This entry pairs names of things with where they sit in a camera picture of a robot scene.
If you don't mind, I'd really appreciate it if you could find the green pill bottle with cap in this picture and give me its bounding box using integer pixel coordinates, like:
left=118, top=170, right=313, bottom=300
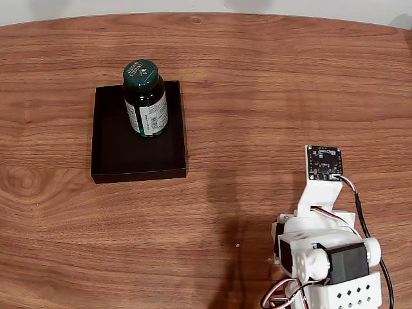
left=122, top=59, right=169, bottom=139

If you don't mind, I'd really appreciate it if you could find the red white black servo cable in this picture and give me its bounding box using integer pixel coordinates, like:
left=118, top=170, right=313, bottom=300
left=310, top=205, right=353, bottom=231
left=259, top=276, right=305, bottom=308

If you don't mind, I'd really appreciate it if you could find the black camera circuit board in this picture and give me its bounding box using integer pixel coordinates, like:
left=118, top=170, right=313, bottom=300
left=304, top=144, right=344, bottom=182

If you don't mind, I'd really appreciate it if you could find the black shallow cardboard box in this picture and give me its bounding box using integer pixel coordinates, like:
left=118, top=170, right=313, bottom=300
left=89, top=80, right=188, bottom=185

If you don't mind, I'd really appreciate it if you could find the black camera cable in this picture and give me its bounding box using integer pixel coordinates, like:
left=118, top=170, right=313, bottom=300
left=333, top=173, right=395, bottom=309

